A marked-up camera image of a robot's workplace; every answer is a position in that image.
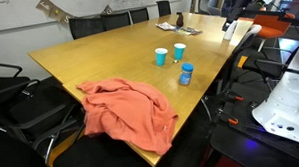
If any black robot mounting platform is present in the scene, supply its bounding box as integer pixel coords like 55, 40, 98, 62
207, 96, 299, 167

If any blue lidded jar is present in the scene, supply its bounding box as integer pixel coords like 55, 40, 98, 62
178, 62, 196, 86

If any blue plastic cup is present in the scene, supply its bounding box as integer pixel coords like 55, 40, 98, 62
173, 42, 188, 62
154, 47, 170, 67

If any dark printed magazine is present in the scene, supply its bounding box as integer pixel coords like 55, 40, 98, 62
174, 25, 204, 38

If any orange chair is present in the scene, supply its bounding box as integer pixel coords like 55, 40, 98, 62
237, 11, 293, 41

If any white printed magazine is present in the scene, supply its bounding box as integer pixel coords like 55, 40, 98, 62
155, 20, 179, 32

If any black armrest office chair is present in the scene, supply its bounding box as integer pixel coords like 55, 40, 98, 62
0, 60, 41, 105
2, 77, 90, 167

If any brown bottle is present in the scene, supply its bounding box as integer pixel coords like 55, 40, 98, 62
175, 11, 186, 29

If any whiteboard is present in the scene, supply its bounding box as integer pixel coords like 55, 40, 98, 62
0, 0, 196, 34

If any wooden conference table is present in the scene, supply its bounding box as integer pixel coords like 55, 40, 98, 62
26, 9, 260, 167

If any orange cloth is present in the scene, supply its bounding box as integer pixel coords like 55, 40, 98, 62
76, 75, 181, 160

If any brown bunting pennant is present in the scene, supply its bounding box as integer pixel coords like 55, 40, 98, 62
101, 4, 114, 16
35, 0, 55, 13

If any white framed chair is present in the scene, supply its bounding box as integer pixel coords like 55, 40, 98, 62
231, 23, 264, 57

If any white cylindrical object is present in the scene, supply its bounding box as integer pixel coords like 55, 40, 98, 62
221, 19, 239, 42

